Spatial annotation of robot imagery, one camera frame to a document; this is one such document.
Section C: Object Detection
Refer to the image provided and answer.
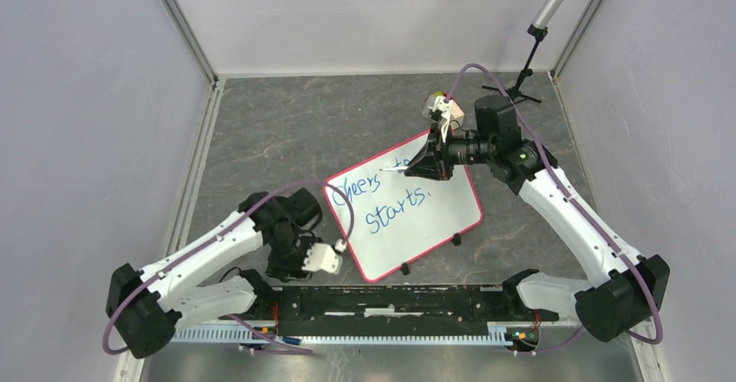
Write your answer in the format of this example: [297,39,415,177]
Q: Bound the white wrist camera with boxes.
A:
[302,239,347,274]
[422,92,455,143]

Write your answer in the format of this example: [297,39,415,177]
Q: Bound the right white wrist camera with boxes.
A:
[422,92,455,143]

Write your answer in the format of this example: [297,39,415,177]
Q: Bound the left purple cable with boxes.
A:
[102,179,356,358]

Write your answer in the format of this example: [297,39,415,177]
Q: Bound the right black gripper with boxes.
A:
[404,122,495,181]

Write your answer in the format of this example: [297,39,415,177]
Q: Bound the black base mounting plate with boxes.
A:
[239,285,559,337]

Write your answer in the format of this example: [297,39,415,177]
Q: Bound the colourful toy brick stack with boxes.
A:
[424,92,464,124]

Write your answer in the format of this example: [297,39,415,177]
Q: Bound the black tripod stand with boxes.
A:
[481,0,588,104]

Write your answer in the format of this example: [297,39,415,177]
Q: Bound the pink framed whiteboard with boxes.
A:
[323,133,483,283]

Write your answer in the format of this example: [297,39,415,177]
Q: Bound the purple cable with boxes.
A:
[445,63,665,358]
[102,179,356,358]

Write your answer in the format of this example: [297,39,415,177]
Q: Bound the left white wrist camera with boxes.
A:
[302,239,347,274]

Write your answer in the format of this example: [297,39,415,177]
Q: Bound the blue marker cap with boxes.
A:
[281,337,302,346]

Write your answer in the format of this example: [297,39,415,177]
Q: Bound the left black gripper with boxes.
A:
[266,231,323,282]

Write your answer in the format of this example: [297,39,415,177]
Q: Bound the blue whiteboard marker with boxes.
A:
[379,166,407,173]

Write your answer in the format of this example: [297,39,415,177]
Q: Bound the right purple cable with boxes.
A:
[445,63,665,358]

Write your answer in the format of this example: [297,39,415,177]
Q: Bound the grey slotted cable duct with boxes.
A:
[171,322,538,347]

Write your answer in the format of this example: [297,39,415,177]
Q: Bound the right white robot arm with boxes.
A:
[404,93,670,345]

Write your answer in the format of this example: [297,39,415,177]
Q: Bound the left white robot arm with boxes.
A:
[102,187,323,359]

